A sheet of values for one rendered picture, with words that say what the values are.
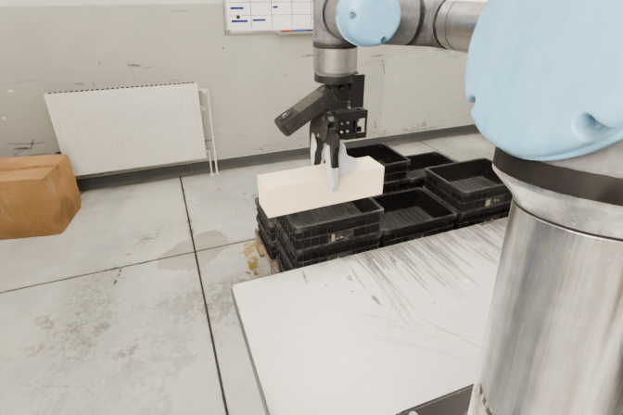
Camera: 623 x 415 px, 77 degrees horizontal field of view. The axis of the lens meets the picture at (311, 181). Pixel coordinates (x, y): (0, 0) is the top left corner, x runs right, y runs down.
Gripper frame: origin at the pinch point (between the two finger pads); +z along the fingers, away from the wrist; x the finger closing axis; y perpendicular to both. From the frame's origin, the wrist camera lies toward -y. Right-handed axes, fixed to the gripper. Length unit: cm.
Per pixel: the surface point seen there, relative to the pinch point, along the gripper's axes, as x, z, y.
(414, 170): 120, 70, 119
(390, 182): 94, 60, 83
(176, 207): 201, 108, -24
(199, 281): 114, 108, -20
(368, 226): 56, 56, 47
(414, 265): 9, 38, 34
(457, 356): -19.9, 37.9, 23.4
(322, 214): 77, 59, 35
